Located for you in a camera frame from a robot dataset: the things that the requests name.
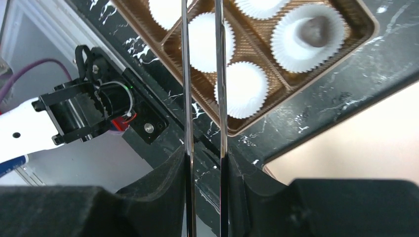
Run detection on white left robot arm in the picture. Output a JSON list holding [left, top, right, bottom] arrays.
[[0, 45, 169, 175]]

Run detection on aluminium frame rail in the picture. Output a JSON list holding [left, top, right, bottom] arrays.
[[0, 0, 125, 187]]

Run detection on dark heart chocolate piece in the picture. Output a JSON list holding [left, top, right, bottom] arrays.
[[298, 16, 330, 48]]

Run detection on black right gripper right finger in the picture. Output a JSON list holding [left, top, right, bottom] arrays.
[[228, 157, 419, 237]]

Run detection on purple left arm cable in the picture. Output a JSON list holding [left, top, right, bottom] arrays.
[[0, 58, 73, 105]]

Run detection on rose gold box lid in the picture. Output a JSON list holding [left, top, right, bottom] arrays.
[[263, 83, 419, 184]]

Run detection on brown chocolate box tray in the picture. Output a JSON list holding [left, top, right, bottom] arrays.
[[114, 0, 378, 136]]

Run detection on metal tweezers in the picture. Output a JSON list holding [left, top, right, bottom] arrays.
[[181, 0, 229, 237]]

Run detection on white paper cup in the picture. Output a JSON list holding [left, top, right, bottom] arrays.
[[234, 0, 290, 20], [226, 61, 269, 119], [270, 4, 344, 73], [188, 12, 217, 73], [148, 0, 182, 31]]

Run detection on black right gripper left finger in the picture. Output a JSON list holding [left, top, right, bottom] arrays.
[[0, 147, 185, 237]]

